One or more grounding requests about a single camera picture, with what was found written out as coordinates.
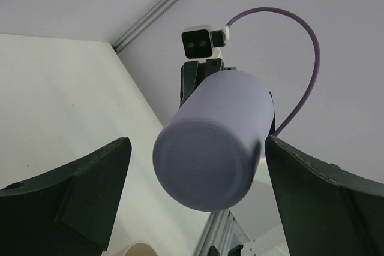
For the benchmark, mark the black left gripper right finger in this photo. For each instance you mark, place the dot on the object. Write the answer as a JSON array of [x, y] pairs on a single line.
[[324, 210]]

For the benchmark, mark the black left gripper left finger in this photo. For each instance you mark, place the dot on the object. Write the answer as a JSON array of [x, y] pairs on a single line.
[[70, 210]]

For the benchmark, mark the lilac plastic cup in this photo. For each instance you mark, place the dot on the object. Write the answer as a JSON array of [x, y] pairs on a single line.
[[206, 157]]

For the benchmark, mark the beige plastic cup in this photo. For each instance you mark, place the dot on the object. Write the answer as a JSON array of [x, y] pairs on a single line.
[[139, 248]]

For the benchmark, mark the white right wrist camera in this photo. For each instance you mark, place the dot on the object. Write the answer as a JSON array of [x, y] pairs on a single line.
[[202, 42]]

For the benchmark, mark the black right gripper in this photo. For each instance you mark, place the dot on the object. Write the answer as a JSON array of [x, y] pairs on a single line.
[[216, 65]]

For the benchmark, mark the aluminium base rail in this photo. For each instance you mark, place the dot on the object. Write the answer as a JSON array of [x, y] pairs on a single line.
[[221, 235]]

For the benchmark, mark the aluminium frame rail right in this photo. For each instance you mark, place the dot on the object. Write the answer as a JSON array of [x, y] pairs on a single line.
[[142, 24]]

